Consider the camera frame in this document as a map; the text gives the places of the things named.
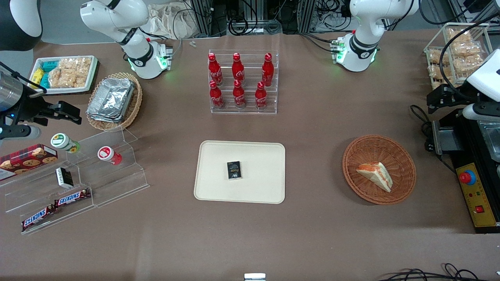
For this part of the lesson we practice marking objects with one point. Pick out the yellow snack packet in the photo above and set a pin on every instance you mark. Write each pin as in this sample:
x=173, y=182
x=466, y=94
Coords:
x=37, y=76

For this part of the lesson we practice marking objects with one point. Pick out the small black white box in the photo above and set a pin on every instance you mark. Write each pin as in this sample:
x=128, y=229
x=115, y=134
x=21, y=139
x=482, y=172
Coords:
x=64, y=177

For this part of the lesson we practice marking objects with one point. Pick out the oval light wicker basket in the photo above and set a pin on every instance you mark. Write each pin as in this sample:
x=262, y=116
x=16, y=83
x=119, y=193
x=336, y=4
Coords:
x=133, y=109

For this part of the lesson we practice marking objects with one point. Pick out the small white silver object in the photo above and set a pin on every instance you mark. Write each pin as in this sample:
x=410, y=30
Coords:
x=254, y=277

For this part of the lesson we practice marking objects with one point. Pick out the Snickers chocolate bar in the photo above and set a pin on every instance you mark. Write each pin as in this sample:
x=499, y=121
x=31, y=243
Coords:
x=72, y=198
x=38, y=217

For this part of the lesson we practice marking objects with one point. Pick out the red capped small bottle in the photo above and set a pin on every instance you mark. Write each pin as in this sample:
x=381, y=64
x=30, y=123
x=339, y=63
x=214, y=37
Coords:
x=107, y=154

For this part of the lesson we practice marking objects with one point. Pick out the aluminium frame post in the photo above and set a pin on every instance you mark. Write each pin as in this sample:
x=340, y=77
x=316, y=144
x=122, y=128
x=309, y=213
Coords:
x=201, y=15
x=306, y=15

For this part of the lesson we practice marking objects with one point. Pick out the clear acrylic step stand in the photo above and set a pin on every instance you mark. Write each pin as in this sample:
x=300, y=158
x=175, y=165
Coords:
x=117, y=187

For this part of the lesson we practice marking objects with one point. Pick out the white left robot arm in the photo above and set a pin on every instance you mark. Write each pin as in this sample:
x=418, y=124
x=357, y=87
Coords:
x=363, y=47

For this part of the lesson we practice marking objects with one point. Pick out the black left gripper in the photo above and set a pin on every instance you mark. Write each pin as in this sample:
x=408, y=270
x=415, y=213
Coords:
x=453, y=95

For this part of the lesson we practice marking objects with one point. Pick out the triangular sandwich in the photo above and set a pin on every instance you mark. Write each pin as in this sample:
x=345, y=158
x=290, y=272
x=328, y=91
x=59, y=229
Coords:
x=375, y=173

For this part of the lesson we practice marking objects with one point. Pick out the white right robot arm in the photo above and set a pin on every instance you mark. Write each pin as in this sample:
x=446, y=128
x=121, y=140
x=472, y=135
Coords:
x=136, y=58

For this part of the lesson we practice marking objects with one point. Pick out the bagged fried snack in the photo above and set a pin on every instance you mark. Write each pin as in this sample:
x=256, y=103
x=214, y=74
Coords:
x=468, y=64
x=436, y=56
x=465, y=43
x=435, y=76

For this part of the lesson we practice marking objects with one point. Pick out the round brown wicker basket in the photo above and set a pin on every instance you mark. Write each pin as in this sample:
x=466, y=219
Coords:
x=398, y=156

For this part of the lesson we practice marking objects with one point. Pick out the green capped small bottle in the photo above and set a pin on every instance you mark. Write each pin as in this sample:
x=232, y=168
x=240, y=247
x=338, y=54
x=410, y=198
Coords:
x=62, y=141

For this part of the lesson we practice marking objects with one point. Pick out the rice cracker packet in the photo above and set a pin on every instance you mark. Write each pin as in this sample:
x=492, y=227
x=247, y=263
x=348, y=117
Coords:
x=60, y=78
x=80, y=68

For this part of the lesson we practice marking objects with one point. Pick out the white rectangular snack tray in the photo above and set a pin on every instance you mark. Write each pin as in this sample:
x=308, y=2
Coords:
x=93, y=68

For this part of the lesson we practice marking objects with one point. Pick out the small black card box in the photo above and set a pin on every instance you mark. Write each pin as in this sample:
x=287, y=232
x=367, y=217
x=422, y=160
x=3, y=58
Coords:
x=234, y=170

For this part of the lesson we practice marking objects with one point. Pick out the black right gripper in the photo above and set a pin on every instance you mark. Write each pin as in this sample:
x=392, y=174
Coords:
x=32, y=108

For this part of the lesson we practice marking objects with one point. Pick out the yellow control box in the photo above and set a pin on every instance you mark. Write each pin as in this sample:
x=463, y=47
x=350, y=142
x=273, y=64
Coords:
x=478, y=218

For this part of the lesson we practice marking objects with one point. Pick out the white cloth bag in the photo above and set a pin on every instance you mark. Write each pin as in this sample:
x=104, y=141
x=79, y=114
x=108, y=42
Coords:
x=172, y=21

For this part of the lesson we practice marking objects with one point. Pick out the beige rectangular serving tray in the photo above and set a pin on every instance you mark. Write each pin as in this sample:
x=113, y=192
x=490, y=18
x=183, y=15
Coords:
x=258, y=156

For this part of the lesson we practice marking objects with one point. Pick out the red cola bottle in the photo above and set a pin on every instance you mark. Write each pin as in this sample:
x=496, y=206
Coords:
x=261, y=96
x=268, y=70
x=238, y=69
x=216, y=96
x=239, y=95
x=215, y=70

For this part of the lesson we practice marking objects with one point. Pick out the stacked aluminium foil containers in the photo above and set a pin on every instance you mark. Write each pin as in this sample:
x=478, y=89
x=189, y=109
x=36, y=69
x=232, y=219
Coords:
x=111, y=99

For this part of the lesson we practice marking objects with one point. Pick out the teal snack packet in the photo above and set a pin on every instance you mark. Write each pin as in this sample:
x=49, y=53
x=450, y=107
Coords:
x=49, y=65
x=44, y=80

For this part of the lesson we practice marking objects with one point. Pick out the red emergency stop button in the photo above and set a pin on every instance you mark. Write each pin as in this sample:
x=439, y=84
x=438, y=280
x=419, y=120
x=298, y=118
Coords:
x=466, y=177

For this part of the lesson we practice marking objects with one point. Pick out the clear acrylic bottle rack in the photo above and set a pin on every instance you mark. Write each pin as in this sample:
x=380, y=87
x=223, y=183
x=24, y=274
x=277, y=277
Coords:
x=250, y=107

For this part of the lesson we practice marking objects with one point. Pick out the red rocker switch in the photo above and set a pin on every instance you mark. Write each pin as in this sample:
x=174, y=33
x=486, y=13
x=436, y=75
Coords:
x=479, y=209

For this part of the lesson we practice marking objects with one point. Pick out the red cookie box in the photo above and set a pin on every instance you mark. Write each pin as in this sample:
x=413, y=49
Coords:
x=27, y=160

